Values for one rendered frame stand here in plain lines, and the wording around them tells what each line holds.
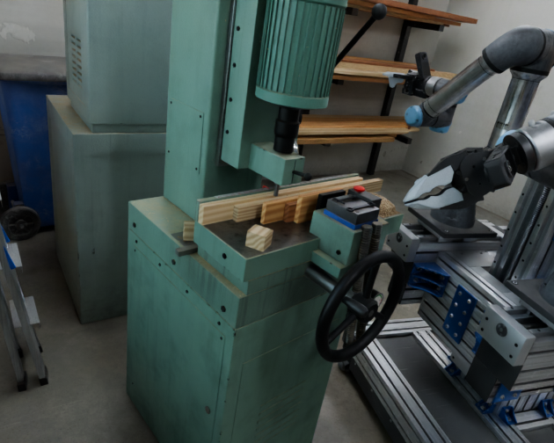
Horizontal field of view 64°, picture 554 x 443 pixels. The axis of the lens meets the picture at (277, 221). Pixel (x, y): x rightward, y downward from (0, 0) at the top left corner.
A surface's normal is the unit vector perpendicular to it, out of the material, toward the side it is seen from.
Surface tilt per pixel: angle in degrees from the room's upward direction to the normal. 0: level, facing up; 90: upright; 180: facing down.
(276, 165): 90
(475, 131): 90
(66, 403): 1
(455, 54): 90
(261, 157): 90
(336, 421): 0
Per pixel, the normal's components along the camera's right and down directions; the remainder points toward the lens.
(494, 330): -0.94, 0.00
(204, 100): -0.75, 0.18
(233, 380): 0.65, 0.41
